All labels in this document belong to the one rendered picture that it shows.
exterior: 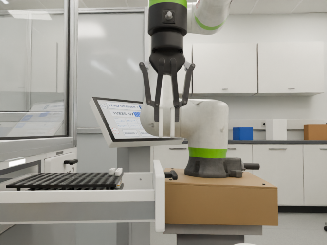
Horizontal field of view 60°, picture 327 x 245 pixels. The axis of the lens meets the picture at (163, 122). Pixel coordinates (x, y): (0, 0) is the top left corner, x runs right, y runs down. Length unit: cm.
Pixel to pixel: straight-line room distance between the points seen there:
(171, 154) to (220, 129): 272
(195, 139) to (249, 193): 23
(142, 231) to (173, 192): 96
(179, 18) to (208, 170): 46
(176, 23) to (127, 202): 39
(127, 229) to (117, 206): 110
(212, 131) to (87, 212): 47
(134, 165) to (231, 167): 78
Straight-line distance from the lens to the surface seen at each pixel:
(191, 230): 86
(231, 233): 87
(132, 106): 167
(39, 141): 86
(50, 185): 64
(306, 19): 501
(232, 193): 80
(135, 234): 170
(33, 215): 62
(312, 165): 398
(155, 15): 67
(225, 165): 94
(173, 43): 65
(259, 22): 478
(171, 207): 80
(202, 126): 89
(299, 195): 397
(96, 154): 242
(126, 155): 160
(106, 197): 58
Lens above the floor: 101
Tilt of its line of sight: 2 degrees up
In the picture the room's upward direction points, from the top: straight up
